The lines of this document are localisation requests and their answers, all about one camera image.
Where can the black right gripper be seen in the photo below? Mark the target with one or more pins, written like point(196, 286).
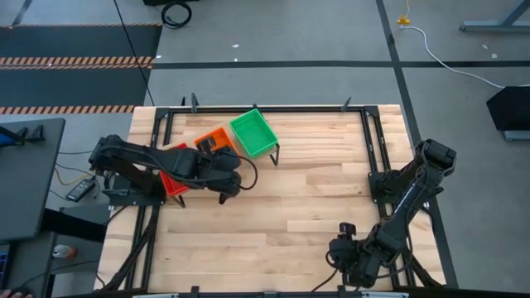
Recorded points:
point(347, 254)

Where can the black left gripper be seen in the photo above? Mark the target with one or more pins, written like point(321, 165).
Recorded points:
point(227, 158)

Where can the orange slotted plastic basket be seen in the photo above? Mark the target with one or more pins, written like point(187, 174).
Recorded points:
point(221, 136)

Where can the green slotted plastic basket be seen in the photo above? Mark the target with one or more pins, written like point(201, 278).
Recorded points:
point(252, 132)

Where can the red slotted plastic basket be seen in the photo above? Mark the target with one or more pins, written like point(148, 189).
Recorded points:
point(172, 186)

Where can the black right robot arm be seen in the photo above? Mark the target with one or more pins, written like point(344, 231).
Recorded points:
point(408, 192)

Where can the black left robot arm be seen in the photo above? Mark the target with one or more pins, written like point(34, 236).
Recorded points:
point(136, 159)

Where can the black power adapter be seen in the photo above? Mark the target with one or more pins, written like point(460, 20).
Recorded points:
point(80, 190)

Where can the black equipment case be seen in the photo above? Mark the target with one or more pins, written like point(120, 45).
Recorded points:
point(74, 227)

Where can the black mat with hazard stripes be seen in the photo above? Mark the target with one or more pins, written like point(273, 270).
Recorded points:
point(62, 87)

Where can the black desk stand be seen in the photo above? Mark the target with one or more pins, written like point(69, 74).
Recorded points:
point(33, 134)

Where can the dark grey desk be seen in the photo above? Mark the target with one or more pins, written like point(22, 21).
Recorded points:
point(29, 186)

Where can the black floor box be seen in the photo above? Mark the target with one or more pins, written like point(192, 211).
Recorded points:
point(511, 109)

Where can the yellow plug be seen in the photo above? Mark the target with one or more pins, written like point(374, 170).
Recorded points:
point(403, 20)

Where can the person's hand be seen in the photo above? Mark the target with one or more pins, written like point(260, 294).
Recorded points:
point(8, 294)

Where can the black aluminium rig frame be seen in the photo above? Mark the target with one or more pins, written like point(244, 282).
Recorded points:
point(269, 109)

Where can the silver aluminium bracket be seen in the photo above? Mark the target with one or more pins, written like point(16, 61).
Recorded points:
point(153, 295)
point(385, 295)

